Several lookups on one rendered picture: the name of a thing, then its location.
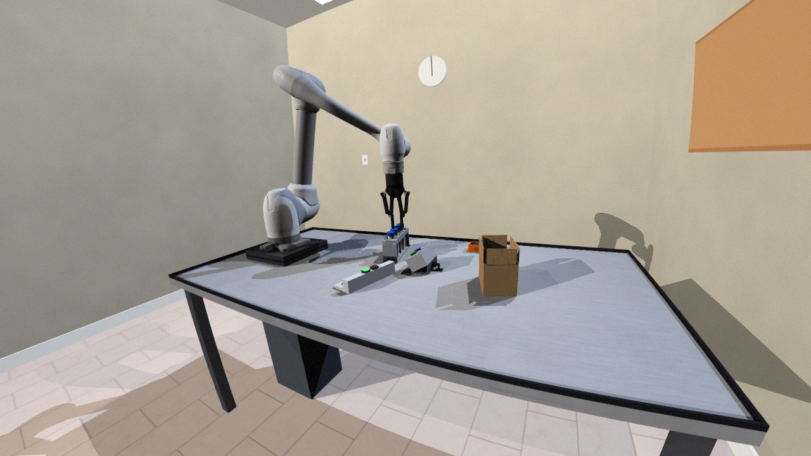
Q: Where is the brown cardboard box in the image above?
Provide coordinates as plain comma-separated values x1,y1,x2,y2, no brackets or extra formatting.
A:
479,235,520,296

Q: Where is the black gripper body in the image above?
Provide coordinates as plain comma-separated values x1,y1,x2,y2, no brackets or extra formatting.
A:
385,174,405,198

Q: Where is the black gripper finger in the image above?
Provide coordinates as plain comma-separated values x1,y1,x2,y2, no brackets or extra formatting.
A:
380,191,394,229
396,190,410,230

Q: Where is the white key panel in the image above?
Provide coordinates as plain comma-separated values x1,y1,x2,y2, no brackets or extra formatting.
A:
405,244,443,275

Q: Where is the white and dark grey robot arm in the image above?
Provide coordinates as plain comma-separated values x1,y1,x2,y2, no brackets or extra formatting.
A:
260,65,411,252

